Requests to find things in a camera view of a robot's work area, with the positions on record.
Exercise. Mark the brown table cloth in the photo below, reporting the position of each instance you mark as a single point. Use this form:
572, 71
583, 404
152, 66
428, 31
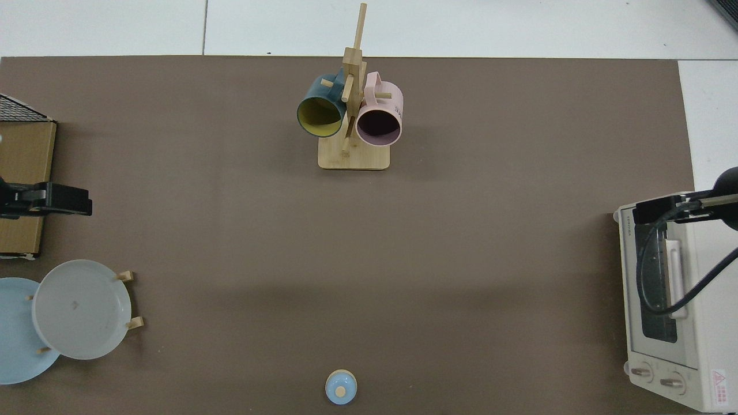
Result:
346, 259

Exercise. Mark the light blue plate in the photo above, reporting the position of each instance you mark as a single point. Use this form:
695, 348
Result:
17, 340

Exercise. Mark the pink cup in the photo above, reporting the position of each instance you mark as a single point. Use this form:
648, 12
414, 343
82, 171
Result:
380, 109

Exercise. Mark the wooden cup stand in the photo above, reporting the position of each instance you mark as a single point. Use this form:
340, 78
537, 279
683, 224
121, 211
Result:
353, 157

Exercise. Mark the dark teal cup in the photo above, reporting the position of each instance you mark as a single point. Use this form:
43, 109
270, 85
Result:
314, 95

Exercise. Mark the small blue round thing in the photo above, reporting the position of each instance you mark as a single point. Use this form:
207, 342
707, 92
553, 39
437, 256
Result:
341, 387

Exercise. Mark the wooden plate rack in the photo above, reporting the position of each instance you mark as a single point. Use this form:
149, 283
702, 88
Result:
136, 323

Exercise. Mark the grey plate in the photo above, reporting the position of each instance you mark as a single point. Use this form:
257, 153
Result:
81, 311

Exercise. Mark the pale toaster oven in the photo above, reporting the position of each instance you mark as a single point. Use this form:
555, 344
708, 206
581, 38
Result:
706, 323

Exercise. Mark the dark grey device corner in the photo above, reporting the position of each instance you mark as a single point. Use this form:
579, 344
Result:
727, 10

